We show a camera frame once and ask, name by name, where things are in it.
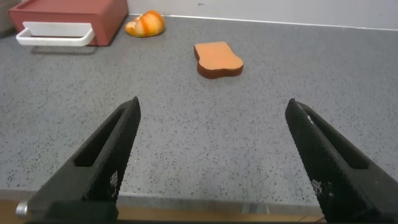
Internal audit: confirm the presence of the orange round bread bun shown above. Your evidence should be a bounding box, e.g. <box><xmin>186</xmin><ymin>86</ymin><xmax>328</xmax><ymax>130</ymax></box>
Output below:
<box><xmin>124</xmin><ymin>9</ymin><xmax>166</xmax><ymax>38</ymax></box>

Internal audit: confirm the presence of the red drawer cabinet housing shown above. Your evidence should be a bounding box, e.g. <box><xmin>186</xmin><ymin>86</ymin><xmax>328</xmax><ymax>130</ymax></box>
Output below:
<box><xmin>7</xmin><ymin>0</ymin><xmax>129</xmax><ymax>47</ymax></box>

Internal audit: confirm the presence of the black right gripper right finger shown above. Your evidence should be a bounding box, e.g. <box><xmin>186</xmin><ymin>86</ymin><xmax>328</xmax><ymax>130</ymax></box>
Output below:
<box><xmin>285</xmin><ymin>98</ymin><xmax>398</xmax><ymax>222</ymax></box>

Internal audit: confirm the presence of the toast slice with brown crust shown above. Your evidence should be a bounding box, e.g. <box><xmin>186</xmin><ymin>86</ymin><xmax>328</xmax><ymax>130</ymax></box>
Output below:
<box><xmin>193</xmin><ymin>41</ymin><xmax>244</xmax><ymax>80</ymax></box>

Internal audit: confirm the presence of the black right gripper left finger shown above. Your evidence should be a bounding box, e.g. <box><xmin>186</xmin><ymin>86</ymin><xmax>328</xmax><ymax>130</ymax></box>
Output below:
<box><xmin>26</xmin><ymin>96</ymin><xmax>141</xmax><ymax>221</ymax></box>

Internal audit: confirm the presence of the red drawer with white handle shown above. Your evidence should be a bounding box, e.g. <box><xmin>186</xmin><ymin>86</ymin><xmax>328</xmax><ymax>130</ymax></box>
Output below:
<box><xmin>8</xmin><ymin>11</ymin><xmax>101</xmax><ymax>47</ymax></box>

